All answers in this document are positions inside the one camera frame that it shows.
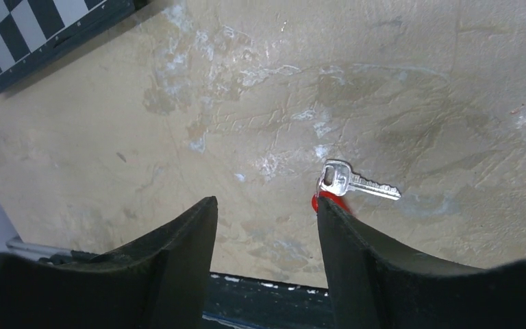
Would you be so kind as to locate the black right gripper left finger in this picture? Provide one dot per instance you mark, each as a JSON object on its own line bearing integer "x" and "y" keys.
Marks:
{"x": 158, "y": 280}

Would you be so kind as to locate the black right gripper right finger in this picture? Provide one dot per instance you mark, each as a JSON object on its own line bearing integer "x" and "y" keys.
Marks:
{"x": 375, "y": 281}

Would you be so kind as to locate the red key tag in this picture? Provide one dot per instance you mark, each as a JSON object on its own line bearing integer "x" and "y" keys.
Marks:
{"x": 339, "y": 200}

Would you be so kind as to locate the silver key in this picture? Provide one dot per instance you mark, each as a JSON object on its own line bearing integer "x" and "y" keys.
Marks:
{"x": 338, "y": 178}

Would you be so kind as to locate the black white chessboard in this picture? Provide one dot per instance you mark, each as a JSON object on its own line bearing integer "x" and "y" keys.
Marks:
{"x": 34, "y": 34}

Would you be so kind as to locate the black table front rail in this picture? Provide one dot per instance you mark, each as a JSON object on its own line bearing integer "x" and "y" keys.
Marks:
{"x": 242, "y": 302}

